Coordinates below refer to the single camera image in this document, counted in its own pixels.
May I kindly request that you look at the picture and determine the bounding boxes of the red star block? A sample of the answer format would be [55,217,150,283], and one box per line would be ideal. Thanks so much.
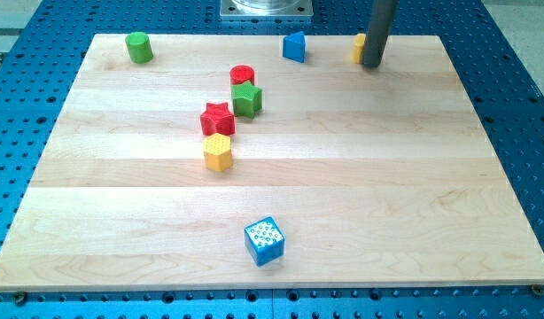
[200,102,236,136]

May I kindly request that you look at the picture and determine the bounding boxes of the blue triangle block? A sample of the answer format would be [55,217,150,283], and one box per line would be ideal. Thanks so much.
[282,31,306,63]

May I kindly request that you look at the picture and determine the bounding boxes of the light wooden board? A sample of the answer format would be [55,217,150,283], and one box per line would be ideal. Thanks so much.
[0,34,544,292]

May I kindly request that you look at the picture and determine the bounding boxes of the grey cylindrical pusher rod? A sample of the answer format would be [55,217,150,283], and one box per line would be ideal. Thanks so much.
[361,0,399,69]

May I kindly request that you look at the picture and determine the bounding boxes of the red cylinder block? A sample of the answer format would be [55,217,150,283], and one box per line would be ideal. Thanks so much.
[229,65,255,85]

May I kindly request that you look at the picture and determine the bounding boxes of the yellow hexagon block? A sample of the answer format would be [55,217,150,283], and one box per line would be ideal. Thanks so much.
[203,133,233,172]

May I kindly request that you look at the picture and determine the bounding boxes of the blue cube block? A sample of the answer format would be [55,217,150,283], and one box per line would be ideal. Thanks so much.
[244,216,285,267]

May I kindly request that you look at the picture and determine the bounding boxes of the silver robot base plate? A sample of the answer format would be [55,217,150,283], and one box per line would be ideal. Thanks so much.
[220,0,314,18]

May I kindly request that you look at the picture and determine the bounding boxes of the blue perforated metal table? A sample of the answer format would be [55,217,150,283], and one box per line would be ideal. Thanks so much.
[0,1,544,318]

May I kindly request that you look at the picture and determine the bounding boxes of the green cylinder block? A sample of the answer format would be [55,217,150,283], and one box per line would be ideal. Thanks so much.
[125,32,153,64]

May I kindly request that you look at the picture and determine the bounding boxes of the green star block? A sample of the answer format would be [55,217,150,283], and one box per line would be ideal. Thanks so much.
[231,81,262,119]

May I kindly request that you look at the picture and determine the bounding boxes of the yellow block behind rod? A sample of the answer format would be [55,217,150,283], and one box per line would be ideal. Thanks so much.
[351,33,367,64]

